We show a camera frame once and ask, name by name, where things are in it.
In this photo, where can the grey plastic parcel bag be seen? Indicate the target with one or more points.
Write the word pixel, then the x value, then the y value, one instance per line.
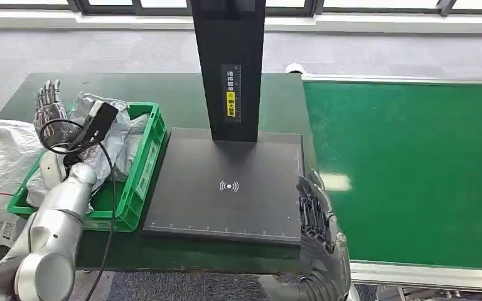
pixel 120 141

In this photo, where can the green conveyor belt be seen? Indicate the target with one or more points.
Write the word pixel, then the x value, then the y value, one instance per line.
pixel 411 166

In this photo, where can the dark window frame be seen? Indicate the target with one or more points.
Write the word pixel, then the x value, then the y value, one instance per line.
pixel 162 8

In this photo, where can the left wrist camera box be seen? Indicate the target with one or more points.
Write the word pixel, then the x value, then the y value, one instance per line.
pixel 99 120

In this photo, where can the silver conveyor frame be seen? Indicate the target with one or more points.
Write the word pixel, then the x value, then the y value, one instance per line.
pixel 424 276

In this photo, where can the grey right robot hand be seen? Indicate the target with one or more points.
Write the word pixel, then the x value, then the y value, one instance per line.
pixel 326 253

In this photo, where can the black parcel scanner stand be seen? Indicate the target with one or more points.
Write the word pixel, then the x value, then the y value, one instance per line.
pixel 228 191

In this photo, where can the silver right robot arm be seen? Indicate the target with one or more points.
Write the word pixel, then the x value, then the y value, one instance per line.
pixel 291 291

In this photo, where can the green plastic crate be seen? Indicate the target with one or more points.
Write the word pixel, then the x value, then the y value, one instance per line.
pixel 139 174

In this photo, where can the yellow black label sticker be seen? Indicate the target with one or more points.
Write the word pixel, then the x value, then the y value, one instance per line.
pixel 231 104

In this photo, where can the white conveyor roller end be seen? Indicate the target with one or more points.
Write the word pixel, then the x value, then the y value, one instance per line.
pixel 295 68

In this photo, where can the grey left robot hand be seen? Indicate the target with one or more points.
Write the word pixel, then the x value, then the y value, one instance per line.
pixel 54 120

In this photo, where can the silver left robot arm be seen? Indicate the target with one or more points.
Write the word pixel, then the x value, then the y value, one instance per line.
pixel 54 232

